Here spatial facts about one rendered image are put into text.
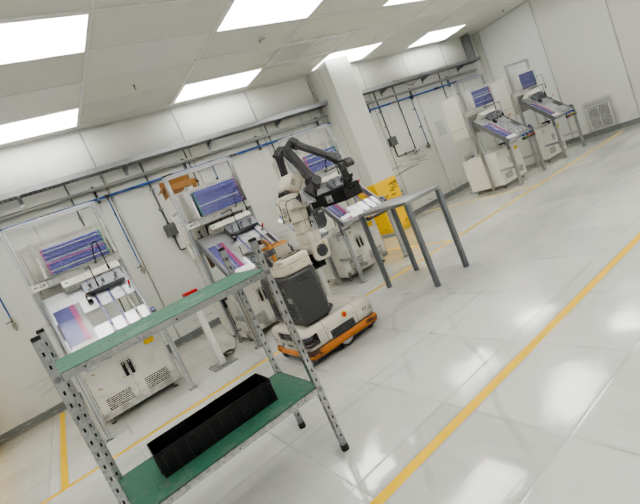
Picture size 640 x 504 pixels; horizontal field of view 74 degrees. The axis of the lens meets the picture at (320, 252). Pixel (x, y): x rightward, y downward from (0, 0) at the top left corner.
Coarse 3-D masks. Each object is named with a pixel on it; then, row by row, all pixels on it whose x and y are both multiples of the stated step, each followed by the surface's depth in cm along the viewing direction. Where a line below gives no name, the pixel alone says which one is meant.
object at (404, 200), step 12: (420, 192) 381; (384, 204) 410; (396, 204) 369; (408, 204) 361; (444, 204) 382; (360, 216) 417; (396, 216) 439; (408, 216) 363; (444, 216) 386; (372, 240) 421; (420, 240) 364; (456, 240) 387; (408, 252) 446; (432, 264) 369; (468, 264) 391; (384, 276) 426; (432, 276) 370
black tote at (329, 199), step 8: (352, 184) 341; (328, 192) 354; (336, 192) 345; (344, 192) 337; (352, 192) 340; (360, 192) 344; (320, 200) 368; (328, 200) 359; (336, 200) 350; (344, 200) 341
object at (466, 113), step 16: (464, 80) 701; (464, 96) 703; (480, 96) 708; (448, 112) 726; (464, 112) 712; (480, 112) 735; (496, 112) 711; (464, 128) 715; (480, 128) 693; (496, 128) 687; (528, 128) 700; (496, 144) 754; (512, 144) 719; (464, 160) 744; (480, 160) 716; (496, 160) 694; (512, 160) 668; (480, 176) 728; (496, 176) 705; (512, 176) 710
